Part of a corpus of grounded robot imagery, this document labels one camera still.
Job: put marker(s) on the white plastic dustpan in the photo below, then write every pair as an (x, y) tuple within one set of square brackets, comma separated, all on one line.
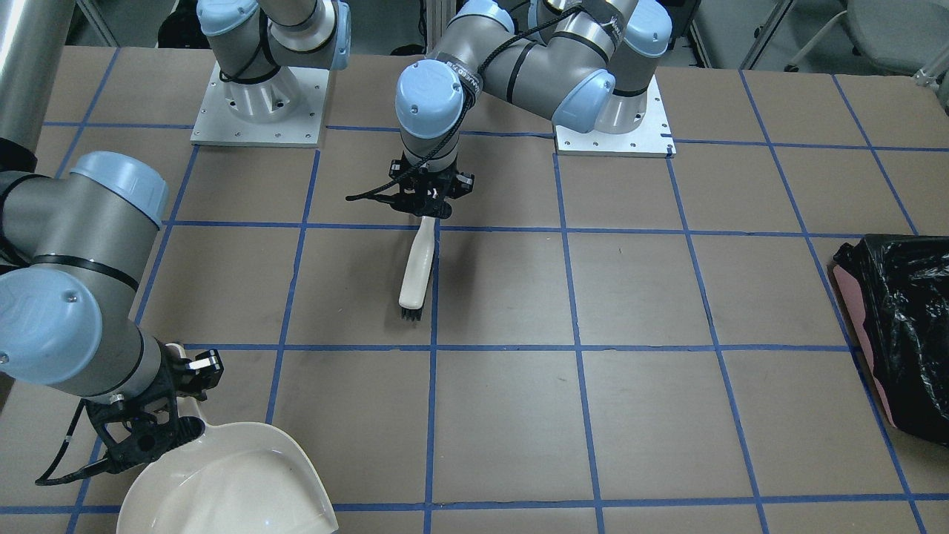
[(236, 477)]

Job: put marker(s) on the white hand brush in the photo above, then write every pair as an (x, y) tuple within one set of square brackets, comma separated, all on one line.
[(418, 270)]

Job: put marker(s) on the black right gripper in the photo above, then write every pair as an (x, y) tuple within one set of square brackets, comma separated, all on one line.
[(164, 380)]

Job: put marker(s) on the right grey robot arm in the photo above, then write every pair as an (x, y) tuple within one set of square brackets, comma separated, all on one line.
[(74, 251)]

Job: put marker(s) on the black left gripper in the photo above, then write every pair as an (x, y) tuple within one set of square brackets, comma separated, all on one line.
[(463, 183)]

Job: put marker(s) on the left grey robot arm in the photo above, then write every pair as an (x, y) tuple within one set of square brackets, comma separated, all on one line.
[(586, 66)]

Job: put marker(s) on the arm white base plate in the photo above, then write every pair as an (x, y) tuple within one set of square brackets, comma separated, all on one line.
[(628, 126), (284, 112)]

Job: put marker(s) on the bin with black bag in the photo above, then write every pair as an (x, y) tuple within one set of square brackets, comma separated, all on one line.
[(895, 292)]

